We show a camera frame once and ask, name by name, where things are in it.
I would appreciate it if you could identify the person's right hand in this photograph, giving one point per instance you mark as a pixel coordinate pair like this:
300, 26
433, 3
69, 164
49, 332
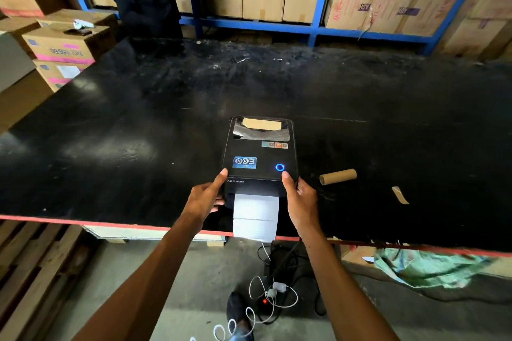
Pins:
303, 209

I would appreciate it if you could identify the person's left hand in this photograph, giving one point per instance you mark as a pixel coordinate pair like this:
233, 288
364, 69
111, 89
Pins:
200, 203

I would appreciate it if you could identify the person's right thumb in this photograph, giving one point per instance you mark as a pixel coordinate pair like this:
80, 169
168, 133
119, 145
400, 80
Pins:
288, 184

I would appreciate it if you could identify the person's left thumb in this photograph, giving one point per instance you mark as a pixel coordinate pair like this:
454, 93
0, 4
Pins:
219, 180

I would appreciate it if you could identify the black label printer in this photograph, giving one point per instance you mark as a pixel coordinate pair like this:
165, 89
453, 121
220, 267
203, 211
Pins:
256, 153

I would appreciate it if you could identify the person's right forearm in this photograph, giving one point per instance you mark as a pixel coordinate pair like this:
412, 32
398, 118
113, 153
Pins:
344, 292

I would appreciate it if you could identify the person's left forearm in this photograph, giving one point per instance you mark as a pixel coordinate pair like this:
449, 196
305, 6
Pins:
148, 288

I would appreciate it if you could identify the white label paper strip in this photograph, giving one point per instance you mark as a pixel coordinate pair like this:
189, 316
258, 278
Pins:
256, 217

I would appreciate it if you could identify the brown cardboard tube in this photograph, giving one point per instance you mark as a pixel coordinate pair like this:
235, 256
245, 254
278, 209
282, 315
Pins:
338, 177

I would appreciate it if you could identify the black power strip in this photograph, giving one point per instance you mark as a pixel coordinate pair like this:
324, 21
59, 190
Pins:
288, 264

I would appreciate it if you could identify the cardboard piece under table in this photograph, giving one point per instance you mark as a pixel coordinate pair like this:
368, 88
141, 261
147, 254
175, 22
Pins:
356, 257

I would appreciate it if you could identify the white board under table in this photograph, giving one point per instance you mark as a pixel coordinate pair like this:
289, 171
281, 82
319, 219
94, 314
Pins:
132, 233

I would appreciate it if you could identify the white charger plug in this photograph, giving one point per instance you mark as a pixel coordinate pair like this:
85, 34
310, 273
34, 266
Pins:
279, 287

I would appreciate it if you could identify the brown paper scrap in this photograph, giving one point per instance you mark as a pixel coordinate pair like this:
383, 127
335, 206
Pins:
400, 195

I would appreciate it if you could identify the person's black shoe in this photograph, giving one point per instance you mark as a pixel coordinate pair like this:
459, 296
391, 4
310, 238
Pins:
239, 314

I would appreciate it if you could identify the blue metal shelf rack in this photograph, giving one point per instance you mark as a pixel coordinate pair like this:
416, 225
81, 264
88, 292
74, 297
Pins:
320, 29

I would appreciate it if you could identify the green plastic bag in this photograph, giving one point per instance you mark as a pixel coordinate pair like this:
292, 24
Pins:
428, 267

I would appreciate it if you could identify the red printed cardboard box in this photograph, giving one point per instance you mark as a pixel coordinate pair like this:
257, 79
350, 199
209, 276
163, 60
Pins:
434, 11
348, 3
394, 9

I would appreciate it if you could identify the pink striped cardboard box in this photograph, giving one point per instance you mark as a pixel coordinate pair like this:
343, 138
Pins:
60, 47
60, 73

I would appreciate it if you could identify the small black flat object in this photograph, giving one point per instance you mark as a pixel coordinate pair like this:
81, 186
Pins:
78, 32

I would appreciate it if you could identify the wooden pallet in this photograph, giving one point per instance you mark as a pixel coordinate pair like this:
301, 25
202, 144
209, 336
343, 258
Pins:
36, 276

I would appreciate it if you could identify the white handheld device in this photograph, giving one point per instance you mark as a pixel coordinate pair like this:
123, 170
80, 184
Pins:
83, 24

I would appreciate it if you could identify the stack of tall cardboard boxes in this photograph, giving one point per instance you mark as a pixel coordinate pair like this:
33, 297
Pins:
480, 13

